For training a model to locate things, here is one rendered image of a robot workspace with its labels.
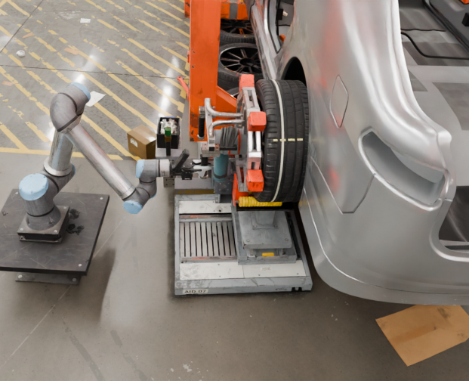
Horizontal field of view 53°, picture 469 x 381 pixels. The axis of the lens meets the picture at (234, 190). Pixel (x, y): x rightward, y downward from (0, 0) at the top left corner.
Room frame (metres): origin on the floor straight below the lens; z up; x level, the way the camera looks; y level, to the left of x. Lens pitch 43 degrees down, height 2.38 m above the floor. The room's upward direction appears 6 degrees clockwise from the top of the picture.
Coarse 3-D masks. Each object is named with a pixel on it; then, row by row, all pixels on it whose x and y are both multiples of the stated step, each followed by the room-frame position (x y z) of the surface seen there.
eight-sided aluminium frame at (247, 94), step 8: (248, 88) 2.14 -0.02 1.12; (240, 96) 2.20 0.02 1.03; (248, 96) 2.12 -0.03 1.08; (240, 104) 2.27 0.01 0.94; (248, 104) 1.99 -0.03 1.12; (256, 104) 1.99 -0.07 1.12; (248, 112) 1.92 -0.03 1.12; (240, 128) 2.28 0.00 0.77; (248, 136) 1.84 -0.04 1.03; (256, 136) 1.86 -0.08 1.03; (248, 144) 1.81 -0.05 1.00; (256, 144) 1.83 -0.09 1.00; (248, 152) 1.79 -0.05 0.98; (256, 152) 1.79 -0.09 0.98; (240, 160) 2.15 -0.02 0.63; (248, 160) 1.77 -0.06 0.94; (256, 160) 1.78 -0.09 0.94; (240, 168) 2.11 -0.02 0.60; (248, 168) 1.77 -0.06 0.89; (256, 168) 1.78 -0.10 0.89; (240, 176) 2.01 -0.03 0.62; (240, 184) 1.90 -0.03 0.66
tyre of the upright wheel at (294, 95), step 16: (272, 80) 2.18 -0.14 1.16; (288, 80) 2.20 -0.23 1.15; (272, 96) 2.00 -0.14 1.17; (288, 96) 2.01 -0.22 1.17; (304, 96) 2.03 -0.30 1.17; (272, 112) 1.90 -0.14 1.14; (288, 112) 1.92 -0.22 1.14; (304, 112) 1.93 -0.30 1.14; (272, 128) 1.84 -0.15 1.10; (288, 128) 1.85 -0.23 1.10; (304, 128) 1.87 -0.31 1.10; (272, 144) 1.79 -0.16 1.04; (288, 144) 1.80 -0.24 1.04; (304, 144) 1.82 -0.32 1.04; (272, 160) 1.75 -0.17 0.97; (288, 160) 1.77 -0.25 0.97; (304, 160) 1.78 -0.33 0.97; (272, 176) 1.73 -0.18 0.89; (288, 176) 1.75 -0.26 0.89; (304, 176) 1.76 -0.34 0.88; (256, 192) 1.87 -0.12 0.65; (272, 192) 1.75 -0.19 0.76; (288, 192) 1.77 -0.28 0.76
